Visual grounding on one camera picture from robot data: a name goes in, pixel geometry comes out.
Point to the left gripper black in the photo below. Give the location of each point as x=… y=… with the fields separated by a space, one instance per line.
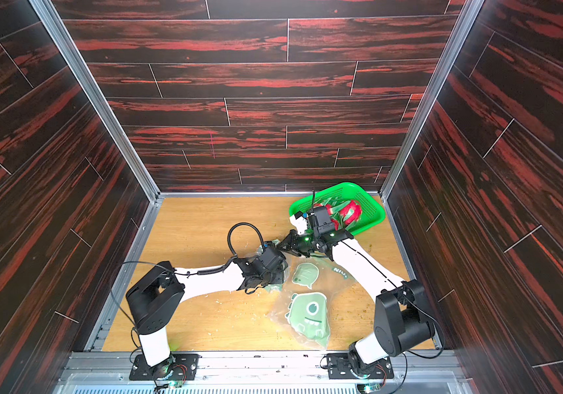
x=280 y=274

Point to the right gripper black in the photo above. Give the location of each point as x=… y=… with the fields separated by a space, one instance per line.
x=306 y=217

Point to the zip-top bag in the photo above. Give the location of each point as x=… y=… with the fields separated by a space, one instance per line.
x=274 y=276
x=304 y=304

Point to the dragon fruit pink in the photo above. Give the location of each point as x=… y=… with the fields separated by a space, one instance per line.
x=350 y=213

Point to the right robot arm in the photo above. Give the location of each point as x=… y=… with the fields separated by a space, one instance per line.
x=401 y=320

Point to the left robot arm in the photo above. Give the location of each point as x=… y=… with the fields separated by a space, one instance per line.
x=153 y=300

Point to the green plastic basket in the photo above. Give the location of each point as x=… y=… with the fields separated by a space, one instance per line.
x=373 y=212

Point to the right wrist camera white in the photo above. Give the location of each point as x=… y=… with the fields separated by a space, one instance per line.
x=300 y=221

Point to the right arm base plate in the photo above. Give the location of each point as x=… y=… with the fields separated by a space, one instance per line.
x=347 y=365

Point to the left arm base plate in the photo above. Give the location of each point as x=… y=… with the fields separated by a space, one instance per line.
x=178 y=367

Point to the aluminium front rail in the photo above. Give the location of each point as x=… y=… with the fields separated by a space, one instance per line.
x=263 y=372

